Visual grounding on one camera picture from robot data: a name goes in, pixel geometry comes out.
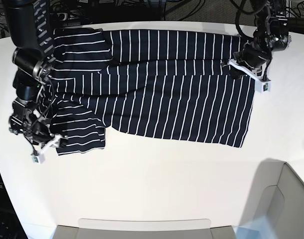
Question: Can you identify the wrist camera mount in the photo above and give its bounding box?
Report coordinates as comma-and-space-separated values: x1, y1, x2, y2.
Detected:
31, 134, 67, 164
221, 59, 271, 93

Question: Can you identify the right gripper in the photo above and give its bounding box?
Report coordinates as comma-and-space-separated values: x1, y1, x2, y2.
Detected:
23, 121, 68, 149

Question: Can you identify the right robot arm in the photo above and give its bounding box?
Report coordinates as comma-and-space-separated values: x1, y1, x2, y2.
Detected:
2, 0, 66, 149

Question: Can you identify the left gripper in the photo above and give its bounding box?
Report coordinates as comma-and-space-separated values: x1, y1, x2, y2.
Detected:
229, 42, 272, 80

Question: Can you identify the white power strip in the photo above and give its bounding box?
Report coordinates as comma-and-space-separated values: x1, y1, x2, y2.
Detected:
55, 12, 68, 21

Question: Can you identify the navy white striped T-shirt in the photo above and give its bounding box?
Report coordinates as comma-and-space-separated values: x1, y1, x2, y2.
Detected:
37, 28, 255, 155

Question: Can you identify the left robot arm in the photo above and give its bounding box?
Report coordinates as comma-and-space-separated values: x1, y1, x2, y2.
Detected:
228, 0, 290, 81

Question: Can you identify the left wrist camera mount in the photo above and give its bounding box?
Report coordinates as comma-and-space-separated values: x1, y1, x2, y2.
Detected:
221, 59, 271, 93

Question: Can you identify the grey bin at right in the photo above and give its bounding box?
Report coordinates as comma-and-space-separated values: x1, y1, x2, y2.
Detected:
234, 160, 304, 239

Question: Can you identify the black equipment rack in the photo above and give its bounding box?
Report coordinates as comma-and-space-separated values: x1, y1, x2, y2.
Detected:
0, 174, 27, 239

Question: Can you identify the grey tray at bottom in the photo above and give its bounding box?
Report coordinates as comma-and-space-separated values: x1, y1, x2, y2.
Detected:
53, 219, 236, 239

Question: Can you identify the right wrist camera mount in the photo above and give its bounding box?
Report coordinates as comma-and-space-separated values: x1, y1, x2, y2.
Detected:
31, 134, 67, 164

